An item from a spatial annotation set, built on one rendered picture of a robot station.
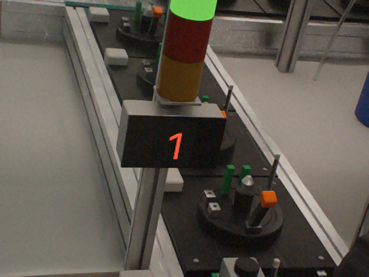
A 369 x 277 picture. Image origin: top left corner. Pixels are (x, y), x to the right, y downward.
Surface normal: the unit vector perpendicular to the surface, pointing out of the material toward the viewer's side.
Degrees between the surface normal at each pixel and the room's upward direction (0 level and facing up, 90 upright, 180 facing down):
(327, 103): 0
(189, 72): 90
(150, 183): 90
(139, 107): 0
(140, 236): 90
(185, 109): 0
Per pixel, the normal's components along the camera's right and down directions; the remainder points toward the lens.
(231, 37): 0.25, 0.51
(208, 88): 0.18, -0.86
